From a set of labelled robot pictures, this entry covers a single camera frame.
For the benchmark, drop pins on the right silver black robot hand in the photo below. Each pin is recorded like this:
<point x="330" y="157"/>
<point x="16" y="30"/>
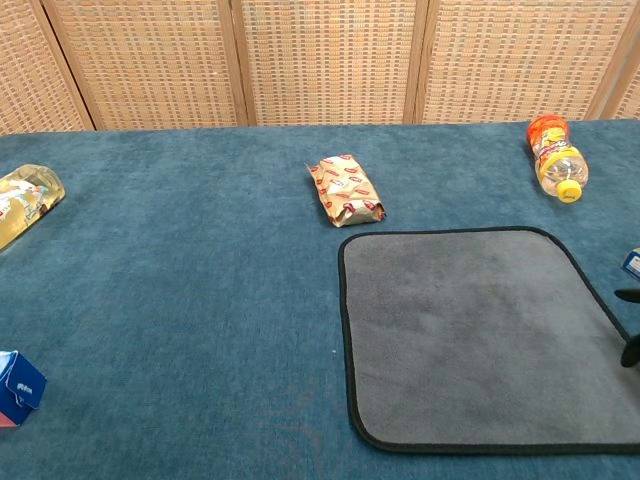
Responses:
<point x="632" y="296"/>

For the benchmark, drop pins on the grey green-backed cloth mat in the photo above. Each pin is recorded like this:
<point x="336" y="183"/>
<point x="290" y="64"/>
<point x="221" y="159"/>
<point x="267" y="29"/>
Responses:
<point x="475" y="340"/>

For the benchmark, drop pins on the blue box at edge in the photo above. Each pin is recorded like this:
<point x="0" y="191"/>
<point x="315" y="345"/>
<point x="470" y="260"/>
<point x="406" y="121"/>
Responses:
<point x="634" y="264"/>

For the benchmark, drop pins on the orange-label bottle with yellow cap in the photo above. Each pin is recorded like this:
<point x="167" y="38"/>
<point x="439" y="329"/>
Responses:
<point x="557" y="160"/>

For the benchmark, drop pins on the beige red-print snack packet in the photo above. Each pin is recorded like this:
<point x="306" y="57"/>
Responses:
<point x="345" y="192"/>

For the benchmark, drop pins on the woven wooden folding screen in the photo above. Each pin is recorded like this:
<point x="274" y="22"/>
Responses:
<point x="325" y="60"/>

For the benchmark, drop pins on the blue felt table cover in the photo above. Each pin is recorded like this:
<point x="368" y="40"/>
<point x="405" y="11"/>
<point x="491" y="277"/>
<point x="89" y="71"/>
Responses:
<point x="200" y="300"/>

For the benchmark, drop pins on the clear bottle with pale liquid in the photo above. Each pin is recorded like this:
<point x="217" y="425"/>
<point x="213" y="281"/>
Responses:
<point x="25" y="200"/>

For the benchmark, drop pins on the long blue cookie box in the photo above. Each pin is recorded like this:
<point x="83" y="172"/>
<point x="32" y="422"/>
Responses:
<point x="22" y="387"/>

